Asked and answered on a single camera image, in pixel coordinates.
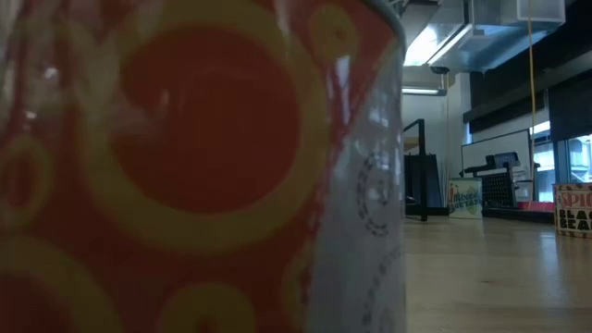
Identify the red can with yellow rings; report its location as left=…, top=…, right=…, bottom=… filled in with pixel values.
left=0, top=0, right=408, bottom=333

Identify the spicy black beans can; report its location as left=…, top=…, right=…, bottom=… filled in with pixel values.
left=552, top=182, right=592, bottom=240

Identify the wooden shelf with black legs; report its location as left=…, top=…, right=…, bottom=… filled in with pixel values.
left=402, top=117, right=429, bottom=223

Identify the black cabinet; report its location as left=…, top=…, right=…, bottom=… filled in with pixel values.
left=403, top=154, right=444, bottom=210

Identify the long ceiling light strip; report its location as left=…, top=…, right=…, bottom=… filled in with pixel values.
left=401, top=86, right=448, bottom=97

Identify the whiteboard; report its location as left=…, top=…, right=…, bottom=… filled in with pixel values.
left=461, top=129, right=533, bottom=204

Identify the black perforated cart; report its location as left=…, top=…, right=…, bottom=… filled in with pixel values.
left=480, top=151, right=541, bottom=209

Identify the red bin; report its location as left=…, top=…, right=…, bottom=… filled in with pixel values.
left=516, top=201, right=556, bottom=213

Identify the silver rectangular air duct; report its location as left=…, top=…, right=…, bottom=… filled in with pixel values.
left=401, top=0, right=566, bottom=74

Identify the black aluminium table frame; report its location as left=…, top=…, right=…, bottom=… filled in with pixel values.
left=404, top=203, right=556, bottom=226

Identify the yellow hanging cable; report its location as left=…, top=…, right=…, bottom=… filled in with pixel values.
left=526, top=0, right=537, bottom=204

